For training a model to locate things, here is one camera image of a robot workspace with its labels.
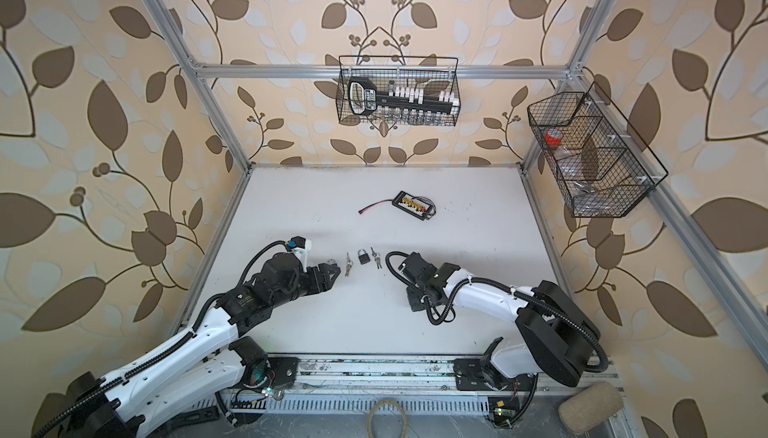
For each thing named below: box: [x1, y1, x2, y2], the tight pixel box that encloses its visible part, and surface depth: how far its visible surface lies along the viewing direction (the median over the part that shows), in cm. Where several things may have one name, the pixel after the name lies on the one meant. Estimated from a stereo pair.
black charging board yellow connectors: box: [392, 190, 437, 221], surface depth 110 cm
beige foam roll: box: [558, 382, 624, 434], surface depth 69 cm
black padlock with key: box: [357, 248, 371, 265], surface depth 98 cm
